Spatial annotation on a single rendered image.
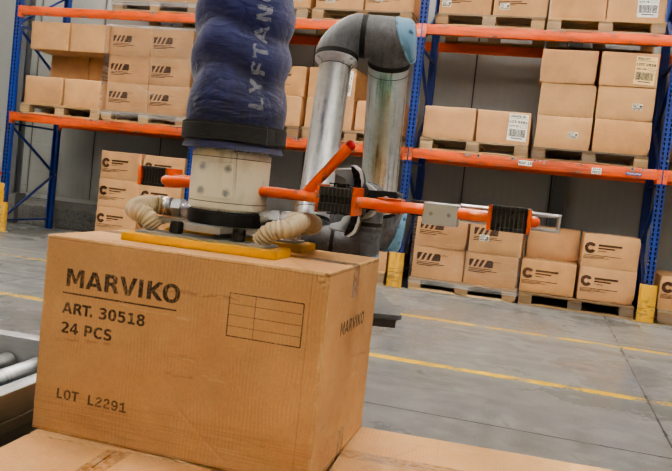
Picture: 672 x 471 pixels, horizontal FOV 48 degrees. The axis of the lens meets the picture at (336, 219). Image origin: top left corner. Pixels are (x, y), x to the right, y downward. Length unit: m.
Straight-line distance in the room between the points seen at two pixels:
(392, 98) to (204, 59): 0.65
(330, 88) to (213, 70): 0.47
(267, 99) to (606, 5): 7.45
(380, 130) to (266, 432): 0.99
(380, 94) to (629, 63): 6.79
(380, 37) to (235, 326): 0.92
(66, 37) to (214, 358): 9.41
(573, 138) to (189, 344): 7.39
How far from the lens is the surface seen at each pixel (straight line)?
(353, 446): 1.71
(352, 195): 1.54
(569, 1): 8.84
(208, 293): 1.45
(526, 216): 1.51
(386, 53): 2.03
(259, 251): 1.49
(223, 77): 1.57
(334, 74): 1.99
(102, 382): 1.60
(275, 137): 1.59
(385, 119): 2.11
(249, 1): 1.59
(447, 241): 8.60
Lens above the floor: 1.11
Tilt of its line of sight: 3 degrees down
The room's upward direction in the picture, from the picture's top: 6 degrees clockwise
